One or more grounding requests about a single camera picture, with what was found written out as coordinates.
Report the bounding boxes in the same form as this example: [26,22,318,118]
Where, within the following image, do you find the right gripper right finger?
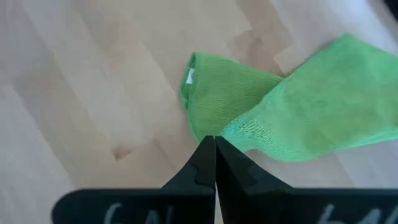
[215,136,398,224]

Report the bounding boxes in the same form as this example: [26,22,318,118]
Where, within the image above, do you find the green microfiber towel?
[179,33,398,163]

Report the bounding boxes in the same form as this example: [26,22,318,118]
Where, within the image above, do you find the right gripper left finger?
[51,135,217,224]

